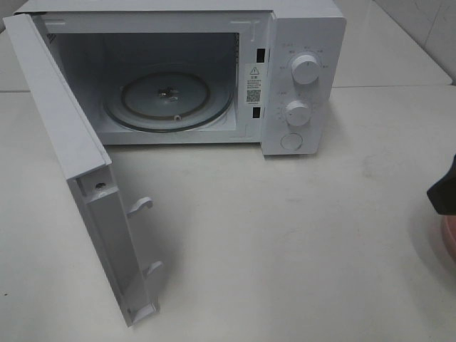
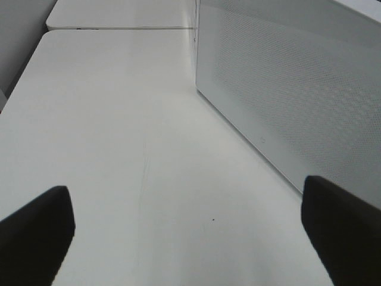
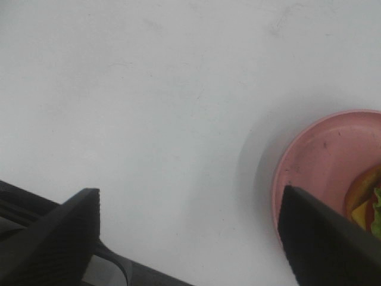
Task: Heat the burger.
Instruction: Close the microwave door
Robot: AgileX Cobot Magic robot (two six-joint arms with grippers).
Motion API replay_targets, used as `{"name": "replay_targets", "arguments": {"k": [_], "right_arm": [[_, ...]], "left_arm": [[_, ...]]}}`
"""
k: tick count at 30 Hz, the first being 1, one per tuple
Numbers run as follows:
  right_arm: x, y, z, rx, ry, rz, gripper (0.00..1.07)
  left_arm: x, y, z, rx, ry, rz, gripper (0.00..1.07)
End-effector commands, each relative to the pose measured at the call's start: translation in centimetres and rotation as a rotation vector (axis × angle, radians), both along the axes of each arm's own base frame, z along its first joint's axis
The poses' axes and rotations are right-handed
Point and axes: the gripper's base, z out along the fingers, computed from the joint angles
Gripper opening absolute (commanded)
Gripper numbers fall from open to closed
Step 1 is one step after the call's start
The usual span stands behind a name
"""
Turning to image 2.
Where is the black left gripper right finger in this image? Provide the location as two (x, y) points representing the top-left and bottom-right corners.
(301, 176), (380, 285)

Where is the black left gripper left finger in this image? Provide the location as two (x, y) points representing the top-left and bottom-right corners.
(1, 186), (75, 285)

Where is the white microwave door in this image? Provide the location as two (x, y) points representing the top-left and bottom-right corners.
(196, 1), (380, 206)

